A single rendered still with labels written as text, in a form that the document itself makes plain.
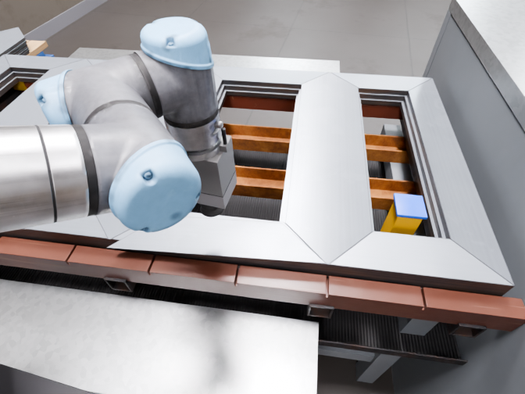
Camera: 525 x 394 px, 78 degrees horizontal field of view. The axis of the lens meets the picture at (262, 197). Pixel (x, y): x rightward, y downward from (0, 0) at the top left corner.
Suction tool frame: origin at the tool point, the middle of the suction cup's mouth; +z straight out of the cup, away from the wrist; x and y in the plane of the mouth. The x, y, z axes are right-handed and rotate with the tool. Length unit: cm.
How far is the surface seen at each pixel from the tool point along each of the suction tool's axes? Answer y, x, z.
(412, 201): -37.7, -17.6, 6.9
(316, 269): -20.7, 0.8, 11.8
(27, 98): 77, -34, 9
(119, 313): 20.9, 15.1, 27.5
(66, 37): 275, -246, 95
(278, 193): -6.2, -28.5, 25.3
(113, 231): 21.7, 4.4, 9.2
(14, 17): 293, -217, 68
